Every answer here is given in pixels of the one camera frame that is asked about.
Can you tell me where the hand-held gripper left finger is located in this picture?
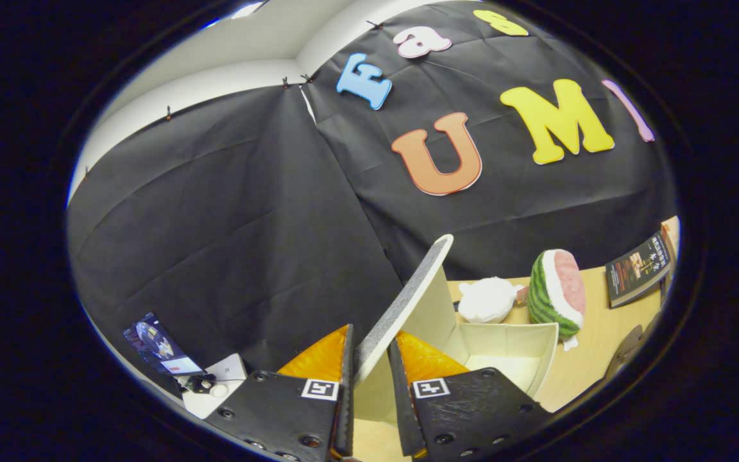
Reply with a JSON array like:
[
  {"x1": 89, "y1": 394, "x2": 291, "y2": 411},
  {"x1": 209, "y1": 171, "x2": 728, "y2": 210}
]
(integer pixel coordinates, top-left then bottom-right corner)
[{"x1": 204, "y1": 323, "x2": 356, "y2": 462}]

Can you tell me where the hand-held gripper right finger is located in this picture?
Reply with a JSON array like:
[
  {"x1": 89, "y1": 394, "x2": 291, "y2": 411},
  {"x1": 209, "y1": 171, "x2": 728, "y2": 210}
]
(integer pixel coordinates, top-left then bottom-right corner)
[{"x1": 387, "y1": 330, "x2": 554, "y2": 462}]

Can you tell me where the beige fabric storage box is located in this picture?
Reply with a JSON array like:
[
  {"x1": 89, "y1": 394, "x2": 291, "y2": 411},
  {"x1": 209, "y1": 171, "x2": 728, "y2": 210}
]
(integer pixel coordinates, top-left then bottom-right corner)
[{"x1": 352, "y1": 234, "x2": 560, "y2": 445}]

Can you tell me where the brown shoe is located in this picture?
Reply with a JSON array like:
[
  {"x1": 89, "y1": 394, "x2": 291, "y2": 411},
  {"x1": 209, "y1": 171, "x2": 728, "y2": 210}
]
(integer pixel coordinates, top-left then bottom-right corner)
[{"x1": 603, "y1": 323, "x2": 663, "y2": 383}]

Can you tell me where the white flat device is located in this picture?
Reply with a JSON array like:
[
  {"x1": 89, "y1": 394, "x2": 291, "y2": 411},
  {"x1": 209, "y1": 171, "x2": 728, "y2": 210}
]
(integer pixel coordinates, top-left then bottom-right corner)
[{"x1": 182, "y1": 352, "x2": 249, "y2": 420}]

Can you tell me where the white plush toy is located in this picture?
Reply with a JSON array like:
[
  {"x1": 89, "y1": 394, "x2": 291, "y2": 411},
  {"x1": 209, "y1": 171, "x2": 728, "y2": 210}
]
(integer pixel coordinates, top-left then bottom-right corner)
[{"x1": 457, "y1": 277, "x2": 525, "y2": 324}]

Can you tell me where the tablet with lit screen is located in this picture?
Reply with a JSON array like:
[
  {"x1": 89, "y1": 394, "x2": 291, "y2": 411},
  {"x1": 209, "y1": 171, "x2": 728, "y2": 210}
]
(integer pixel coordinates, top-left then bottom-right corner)
[{"x1": 122, "y1": 312, "x2": 207, "y2": 377}]

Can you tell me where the watermelon slice plush toy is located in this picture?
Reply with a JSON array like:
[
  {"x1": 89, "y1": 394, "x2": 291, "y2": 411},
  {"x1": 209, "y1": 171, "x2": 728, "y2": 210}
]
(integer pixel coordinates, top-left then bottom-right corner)
[{"x1": 527, "y1": 248, "x2": 587, "y2": 341}]

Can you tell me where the black backdrop cloth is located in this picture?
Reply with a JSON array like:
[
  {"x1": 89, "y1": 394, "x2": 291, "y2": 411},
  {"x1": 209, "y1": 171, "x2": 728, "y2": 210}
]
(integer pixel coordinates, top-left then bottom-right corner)
[{"x1": 67, "y1": 0, "x2": 677, "y2": 398}]

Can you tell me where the black cover book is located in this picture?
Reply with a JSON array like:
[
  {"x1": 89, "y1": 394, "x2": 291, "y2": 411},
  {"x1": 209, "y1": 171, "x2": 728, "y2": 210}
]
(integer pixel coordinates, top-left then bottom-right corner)
[{"x1": 605, "y1": 230, "x2": 674, "y2": 309}]

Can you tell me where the beige cover book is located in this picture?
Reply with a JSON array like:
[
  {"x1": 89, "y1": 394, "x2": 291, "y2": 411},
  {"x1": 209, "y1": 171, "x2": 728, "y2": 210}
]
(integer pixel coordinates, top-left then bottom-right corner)
[{"x1": 661, "y1": 216, "x2": 681, "y2": 259}]

